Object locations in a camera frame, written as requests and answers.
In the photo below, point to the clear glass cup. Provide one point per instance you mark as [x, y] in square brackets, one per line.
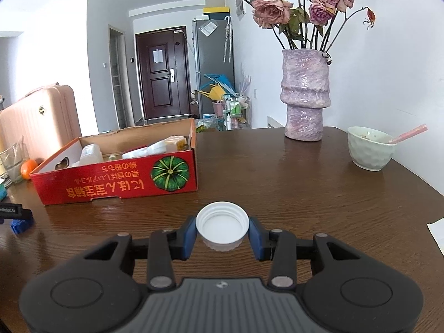
[12, 159]

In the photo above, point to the red lint brush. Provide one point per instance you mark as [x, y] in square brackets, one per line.
[159, 147]

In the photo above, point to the beige soap box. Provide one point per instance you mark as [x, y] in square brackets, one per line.
[176, 143]

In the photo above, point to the pink spoon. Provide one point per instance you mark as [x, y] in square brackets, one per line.
[410, 134]

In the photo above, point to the dried pink roses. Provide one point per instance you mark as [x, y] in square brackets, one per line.
[308, 24]

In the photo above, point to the wire storage rack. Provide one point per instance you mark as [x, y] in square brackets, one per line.
[236, 112]

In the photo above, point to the pink suitcase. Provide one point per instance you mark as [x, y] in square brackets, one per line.
[44, 120]

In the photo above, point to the red cardboard pumpkin box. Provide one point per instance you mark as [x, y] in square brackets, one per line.
[60, 180]

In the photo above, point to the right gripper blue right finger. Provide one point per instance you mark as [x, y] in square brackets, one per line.
[259, 239]

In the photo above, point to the pink textured vase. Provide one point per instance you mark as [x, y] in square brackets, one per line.
[305, 89]

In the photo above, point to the grey refrigerator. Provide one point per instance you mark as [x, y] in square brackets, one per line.
[209, 46]

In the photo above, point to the white bottle cap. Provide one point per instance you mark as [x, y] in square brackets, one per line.
[222, 225]

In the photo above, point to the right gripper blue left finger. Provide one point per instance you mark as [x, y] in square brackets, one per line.
[188, 233]

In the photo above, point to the white translucent plastic box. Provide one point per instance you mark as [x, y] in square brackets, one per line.
[90, 154]

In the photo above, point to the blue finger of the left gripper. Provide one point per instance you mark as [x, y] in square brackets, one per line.
[20, 226]

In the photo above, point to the orange fruit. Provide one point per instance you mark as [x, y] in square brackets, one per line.
[27, 167]

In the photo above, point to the dark brown entrance door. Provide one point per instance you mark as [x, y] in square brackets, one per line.
[163, 73]

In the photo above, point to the pale green bowl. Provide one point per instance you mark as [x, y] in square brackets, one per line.
[369, 148]

